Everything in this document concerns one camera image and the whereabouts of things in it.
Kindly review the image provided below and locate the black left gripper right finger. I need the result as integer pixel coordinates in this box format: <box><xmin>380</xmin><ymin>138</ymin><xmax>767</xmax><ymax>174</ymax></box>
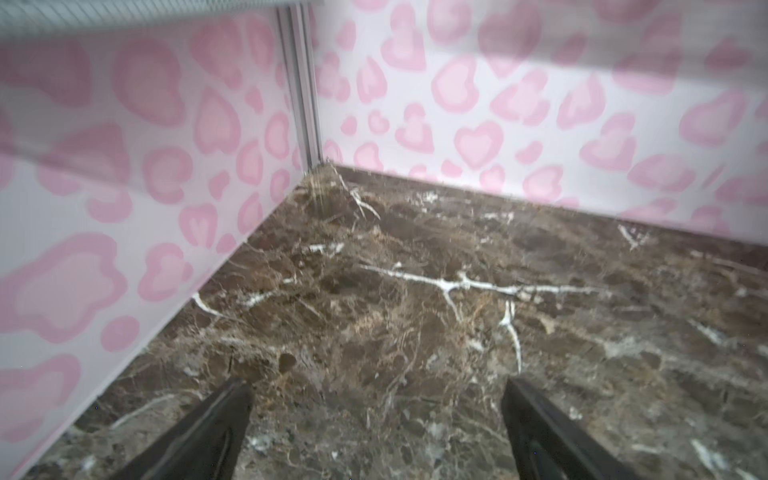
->
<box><xmin>501</xmin><ymin>377</ymin><xmax>638</xmax><ymax>480</ymax></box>

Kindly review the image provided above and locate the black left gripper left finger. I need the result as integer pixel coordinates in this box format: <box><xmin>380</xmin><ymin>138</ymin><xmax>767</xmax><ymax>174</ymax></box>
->
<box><xmin>112</xmin><ymin>378</ymin><xmax>254</xmax><ymax>480</ymax></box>

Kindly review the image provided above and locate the aluminium corner frame post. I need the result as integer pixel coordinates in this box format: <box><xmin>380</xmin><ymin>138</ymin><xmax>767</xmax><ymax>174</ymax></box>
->
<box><xmin>277</xmin><ymin>2</ymin><xmax>324</xmax><ymax>172</ymax></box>

